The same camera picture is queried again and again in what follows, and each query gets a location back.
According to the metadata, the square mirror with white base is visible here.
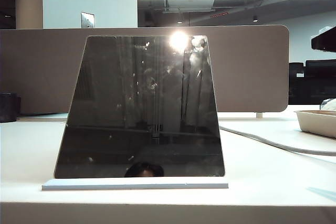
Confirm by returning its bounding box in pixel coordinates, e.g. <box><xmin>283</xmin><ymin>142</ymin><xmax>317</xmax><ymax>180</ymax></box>
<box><xmin>41</xmin><ymin>34</ymin><xmax>229</xmax><ymax>191</ymax></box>

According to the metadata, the beige pulp tray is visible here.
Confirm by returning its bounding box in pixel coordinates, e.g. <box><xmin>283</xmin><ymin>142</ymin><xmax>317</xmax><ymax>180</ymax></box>
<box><xmin>293</xmin><ymin>109</ymin><xmax>336</xmax><ymax>139</ymax></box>

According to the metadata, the black desk monitor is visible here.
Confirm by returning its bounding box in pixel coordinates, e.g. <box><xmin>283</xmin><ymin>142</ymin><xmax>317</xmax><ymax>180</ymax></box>
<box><xmin>305</xmin><ymin>59</ymin><xmax>336</xmax><ymax>78</ymax></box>

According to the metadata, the black cup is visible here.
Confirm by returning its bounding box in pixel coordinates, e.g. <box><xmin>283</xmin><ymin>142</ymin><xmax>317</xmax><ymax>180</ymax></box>
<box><xmin>0</xmin><ymin>92</ymin><xmax>22</xmax><ymax>123</ymax></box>

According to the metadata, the grey cable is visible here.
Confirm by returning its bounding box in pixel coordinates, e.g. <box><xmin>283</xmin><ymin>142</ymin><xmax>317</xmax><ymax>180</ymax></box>
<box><xmin>219</xmin><ymin>125</ymin><xmax>336</xmax><ymax>156</ymax></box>

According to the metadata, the brown desk partition panel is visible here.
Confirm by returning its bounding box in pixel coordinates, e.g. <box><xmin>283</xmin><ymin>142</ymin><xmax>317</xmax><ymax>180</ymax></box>
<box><xmin>0</xmin><ymin>24</ymin><xmax>290</xmax><ymax>116</ymax></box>

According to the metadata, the white crumpled bag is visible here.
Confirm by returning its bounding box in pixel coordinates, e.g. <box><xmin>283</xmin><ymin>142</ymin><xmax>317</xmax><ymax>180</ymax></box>
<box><xmin>319</xmin><ymin>98</ymin><xmax>336</xmax><ymax>111</ymax></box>

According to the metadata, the black slanted panel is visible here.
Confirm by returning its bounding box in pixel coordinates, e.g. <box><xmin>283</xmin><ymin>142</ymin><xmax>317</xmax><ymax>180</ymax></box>
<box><xmin>310</xmin><ymin>26</ymin><xmax>336</xmax><ymax>52</ymax></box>

